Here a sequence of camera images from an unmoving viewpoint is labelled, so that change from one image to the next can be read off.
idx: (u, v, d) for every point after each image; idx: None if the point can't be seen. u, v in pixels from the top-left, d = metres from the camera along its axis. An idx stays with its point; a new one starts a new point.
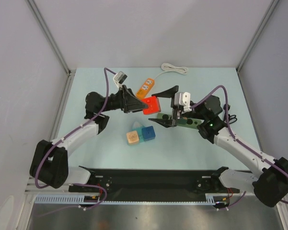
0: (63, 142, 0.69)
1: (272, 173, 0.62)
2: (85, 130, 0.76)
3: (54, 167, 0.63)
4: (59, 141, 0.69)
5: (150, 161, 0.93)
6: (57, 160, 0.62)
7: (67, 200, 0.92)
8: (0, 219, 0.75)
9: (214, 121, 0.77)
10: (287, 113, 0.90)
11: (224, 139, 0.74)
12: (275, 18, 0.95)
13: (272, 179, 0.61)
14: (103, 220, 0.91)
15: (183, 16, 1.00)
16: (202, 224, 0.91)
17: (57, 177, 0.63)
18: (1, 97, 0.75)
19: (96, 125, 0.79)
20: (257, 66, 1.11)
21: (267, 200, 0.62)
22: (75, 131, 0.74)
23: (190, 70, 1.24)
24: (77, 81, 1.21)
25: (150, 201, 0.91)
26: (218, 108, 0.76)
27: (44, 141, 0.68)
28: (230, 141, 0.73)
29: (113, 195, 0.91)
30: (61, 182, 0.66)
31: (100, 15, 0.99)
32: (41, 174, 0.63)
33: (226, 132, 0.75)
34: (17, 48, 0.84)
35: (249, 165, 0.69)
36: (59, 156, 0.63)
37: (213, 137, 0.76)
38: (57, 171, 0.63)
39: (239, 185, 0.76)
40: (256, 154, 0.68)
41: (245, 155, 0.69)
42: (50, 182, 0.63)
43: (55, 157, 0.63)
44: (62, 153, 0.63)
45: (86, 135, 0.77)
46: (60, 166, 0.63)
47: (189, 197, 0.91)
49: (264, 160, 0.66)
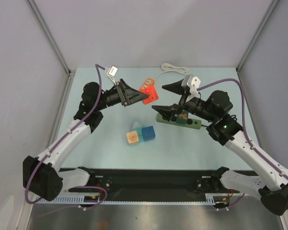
0: (50, 156, 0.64)
1: None
2: (74, 135, 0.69)
3: (44, 183, 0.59)
4: (45, 156, 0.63)
5: (151, 161, 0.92)
6: (46, 178, 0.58)
7: (67, 200, 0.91)
8: (0, 219, 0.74)
9: (227, 122, 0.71)
10: (287, 113, 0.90)
11: (239, 146, 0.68)
12: (275, 18, 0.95)
13: None
14: (103, 220, 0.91)
15: (183, 16, 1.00)
16: (202, 224, 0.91)
17: (50, 191, 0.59)
18: (1, 97, 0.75)
19: (87, 126, 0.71)
20: (257, 66, 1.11)
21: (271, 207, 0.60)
22: (63, 139, 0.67)
23: (190, 70, 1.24)
24: (77, 81, 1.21)
25: (150, 201, 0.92)
26: (229, 104, 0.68)
27: (30, 157, 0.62)
28: (246, 148, 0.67)
29: (113, 195, 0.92)
30: (55, 193, 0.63)
31: (100, 15, 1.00)
32: (33, 189, 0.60)
33: (242, 138, 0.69)
34: (17, 48, 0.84)
35: (265, 177, 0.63)
36: (47, 173, 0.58)
37: (227, 141, 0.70)
38: (49, 188, 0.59)
39: (242, 189, 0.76)
40: (274, 167, 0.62)
41: (261, 166, 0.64)
42: (43, 196, 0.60)
43: (42, 174, 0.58)
44: (49, 170, 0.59)
45: (78, 140, 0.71)
46: (51, 181, 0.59)
47: (189, 197, 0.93)
49: (282, 174, 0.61)
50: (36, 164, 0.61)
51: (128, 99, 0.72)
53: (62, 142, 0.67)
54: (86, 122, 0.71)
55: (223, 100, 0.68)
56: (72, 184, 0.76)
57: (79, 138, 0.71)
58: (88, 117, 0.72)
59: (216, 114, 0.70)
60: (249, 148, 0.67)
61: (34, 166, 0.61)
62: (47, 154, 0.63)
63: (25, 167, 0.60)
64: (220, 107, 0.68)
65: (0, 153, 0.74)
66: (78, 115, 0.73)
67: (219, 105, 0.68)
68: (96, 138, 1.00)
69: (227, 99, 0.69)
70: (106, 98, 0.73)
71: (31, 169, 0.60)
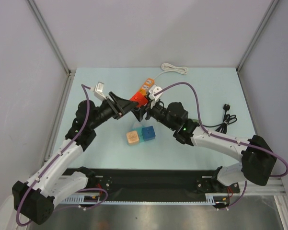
0: (39, 182, 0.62)
1: (252, 154, 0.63)
2: (64, 156, 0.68)
3: (33, 208, 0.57)
4: (34, 182, 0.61)
5: (150, 162, 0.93)
6: (34, 204, 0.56)
7: (67, 200, 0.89)
8: (0, 219, 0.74)
9: (187, 124, 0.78)
10: (287, 113, 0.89)
11: (200, 138, 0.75)
12: (276, 18, 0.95)
13: (254, 161, 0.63)
14: (103, 220, 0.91)
15: (182, 16, 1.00)
16: (202, 224, 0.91)
17: (40, 216, 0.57)
18: (1, 97, 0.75)
19: (78, 146, 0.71)
20: (257, 67, 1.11)
21: (252, 178, 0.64)
22: (53, 162, 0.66)
23: (190, 70, 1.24)
24: (77, 81, 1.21)
25: (150, 201, 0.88)
26: (183, 111, 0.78)
27: (19, 183, 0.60)
28: (205, 137, 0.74)
29: (113, 195, 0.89)
30: (46, 216, 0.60)
31: (100, 14, 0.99)
32: (24, 213, 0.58)
33: (200, 131, 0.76)
34: (17, 48, 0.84)
35: (230, 152, 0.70)
36: (36, 199, 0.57)
37: (191, 140, 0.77)
38: (38, 213, 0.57)
39: (234, 176, 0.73)
40: (231, 140, 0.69)
41: (222, 145, 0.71)
42: (33, 220, 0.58)
43: (31, 200, 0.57)
44: (38, 196, 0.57)
45: (69, 160, 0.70)
46: (40, 206, 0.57)
47: (189, 197, 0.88)
49: (240, 143, 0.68)
50: (26, 189, 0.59)
51: (121, 109, 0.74)
53: (53, 165, 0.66)
54: (78, 142, 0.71)
55: (178, 109, 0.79)
56: (70, 193, 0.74)
57: (70, 158, 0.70)
58: (80, 135, 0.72)
59: (176, 121, 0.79)
60: (208, 135, 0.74)
61: (23, 191, 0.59)
62: (36, 179, 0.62)
63: (15, 193, 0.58)
64: (175, 115, 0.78)
65: None
66: (70, 132, 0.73)
67: (176, 114, 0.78)
68: (96, 139, 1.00)
69: (180, 108, 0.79)
70: (98, 114, 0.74)
71: (21, 195, 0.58)
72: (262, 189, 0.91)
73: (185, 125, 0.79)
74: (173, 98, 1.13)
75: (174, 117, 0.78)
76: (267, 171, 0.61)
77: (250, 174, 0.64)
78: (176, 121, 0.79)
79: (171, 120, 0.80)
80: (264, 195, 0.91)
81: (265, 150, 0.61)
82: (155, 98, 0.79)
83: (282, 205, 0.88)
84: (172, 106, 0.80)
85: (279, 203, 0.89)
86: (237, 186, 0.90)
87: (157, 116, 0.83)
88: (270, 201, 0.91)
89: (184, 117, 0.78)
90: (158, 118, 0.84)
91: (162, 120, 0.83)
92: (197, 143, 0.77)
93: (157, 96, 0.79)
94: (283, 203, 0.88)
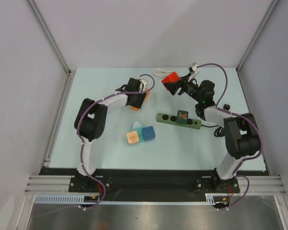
0: (103, 101, 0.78)
1: (235, 120, 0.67)
2: (118, 97, 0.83)
3: (97, 117, 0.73)
4: (100, 99, 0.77)
5: (150, 162, 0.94)
6: (99, 114, 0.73)
7: (66, 200, 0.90)
8: (0, 219, 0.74)
9: (208, 102, 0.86)
10: (287, 113, 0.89)
11: (209, 109, 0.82)
12: (274, 18, 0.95)
13: (234, 126, 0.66)
14: (103, 220, 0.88)
15: (182, 16, 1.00)
16: (202, 224, 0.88)
17: (98, 128, 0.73)
18: (1, 98, 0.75)
19: (125, 97, 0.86)
20: (257, 67, 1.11)
21: (230, 143, 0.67)
22: (111, 97, 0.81)
23: (185, 71, 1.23)
24: (78, 82, 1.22)
25: (150, 201, 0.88)
26: (212, 89, 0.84)
27: (87, 99, 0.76)
28: (213, 109, 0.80)
29: (113, 195, 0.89)
30: (98, 132, 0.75)
31: (100, 15, 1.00)
32: (84, 125, 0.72)
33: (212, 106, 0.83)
34: (18, 48, 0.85)
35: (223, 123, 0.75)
36: (101, 110, 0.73)
37: (204, 114, 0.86)
38: (98, 124, 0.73)
39: (226, 164, 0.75)
40: (225, 111, 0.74)
41: (220, 116, 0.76)
42: (91, 131, 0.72)
43: (97, 111, 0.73)
44: (103, 108, 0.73)
45: (117, 103, 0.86)
46: (101, 119, 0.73)
47: (190, 197, 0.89)
49: (232, 113, 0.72)
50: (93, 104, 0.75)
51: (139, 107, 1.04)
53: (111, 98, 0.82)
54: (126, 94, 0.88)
55: (211, 86, 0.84)
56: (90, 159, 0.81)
57: (117, 102, 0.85)
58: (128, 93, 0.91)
59: (201, 96, 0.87)
60: (216, 109, 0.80)
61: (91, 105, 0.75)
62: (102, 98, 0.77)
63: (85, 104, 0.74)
64: (204, 91, 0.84)
65: None
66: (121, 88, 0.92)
67: (204, 88, 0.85)
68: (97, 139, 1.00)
69: (213, 86, 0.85)
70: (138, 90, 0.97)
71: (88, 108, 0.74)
72: (262, 189, 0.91)
73: (207, 101, 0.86)
74: (173, 98, 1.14)
75: (202, 90, 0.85)
76: (243, 147, 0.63)
77: (228, 142, 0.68)
78: (201, 95, 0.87)
79: (198, 93, 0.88)
80: (264, 195, 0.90)
81: (251, 123, 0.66)
82: (193, 72, 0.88)
83: (282, 205, 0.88)
84: (205, 83, 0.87)
85: (279, 203, 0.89)
86: (237, 186, 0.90)
87: (190, 91, 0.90)
88: (270, 201, 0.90)
89: (209, 95, 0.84)
90: (190, 93, 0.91)
91: (193, 94, 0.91)
92: (206, 116, 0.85)
93: (198, 69, 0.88)
94: (283, 203, 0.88)
